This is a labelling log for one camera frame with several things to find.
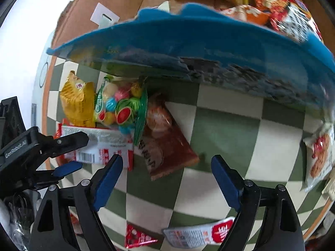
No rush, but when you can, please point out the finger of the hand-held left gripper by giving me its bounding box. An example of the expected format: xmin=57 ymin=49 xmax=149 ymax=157
xmin=39 ymin=131 xmax=89 ymax=160
xmin=31 ymin=161 xmax=83 ymax=189

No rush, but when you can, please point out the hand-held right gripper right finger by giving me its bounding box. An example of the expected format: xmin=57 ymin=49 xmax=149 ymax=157
xmin=211 ymin=155 xmax=307 ymax=251

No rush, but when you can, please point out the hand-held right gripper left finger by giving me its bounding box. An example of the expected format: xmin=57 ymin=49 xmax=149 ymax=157
xmin=27 ymin=154 xmax=123 ymax=251

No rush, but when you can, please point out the white red barcode packet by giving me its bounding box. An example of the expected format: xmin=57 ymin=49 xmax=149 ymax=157
xmin=54 ymin=119 xmax=134 ymax=170

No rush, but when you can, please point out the white packet with red end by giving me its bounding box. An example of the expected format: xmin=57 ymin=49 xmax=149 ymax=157
xmin=163 ymin=216 xmax=236 ymax=249

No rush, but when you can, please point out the large blue snack bag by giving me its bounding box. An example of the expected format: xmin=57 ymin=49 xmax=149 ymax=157
xmin=46 ymin=3 xmax=335 ymax=122

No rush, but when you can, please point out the gold snack packet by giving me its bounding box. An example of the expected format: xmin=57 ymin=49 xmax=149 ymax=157
xmin=60 ymin=70 xmax=96 ymax=128

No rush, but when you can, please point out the fruit candy bag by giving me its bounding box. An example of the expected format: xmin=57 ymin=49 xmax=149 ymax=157
xmin=94 ymin=74 xmax=148 ymax=145

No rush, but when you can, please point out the small red snack packet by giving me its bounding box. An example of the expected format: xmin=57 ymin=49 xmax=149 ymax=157
xmin=124 ymin=223 xmax=159 ymax=249

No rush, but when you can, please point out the brown snack packet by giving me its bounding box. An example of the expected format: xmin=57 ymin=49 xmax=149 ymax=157
xmin=140 ymin=93 xmax=200 ymax=181

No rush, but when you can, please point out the clear plastic bag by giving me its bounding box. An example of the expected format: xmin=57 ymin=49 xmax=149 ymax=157
xmin=0 ymin=188 xmax=40 ymax=243

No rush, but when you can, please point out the white fried snack packet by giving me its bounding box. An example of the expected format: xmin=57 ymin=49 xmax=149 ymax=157
xmin=304 ymin=124 xmax=335 ymax=191

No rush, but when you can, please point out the red noodle packet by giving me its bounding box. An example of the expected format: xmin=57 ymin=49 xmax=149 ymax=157
xmin=251 ymin=0 xmax=325 ymax=44

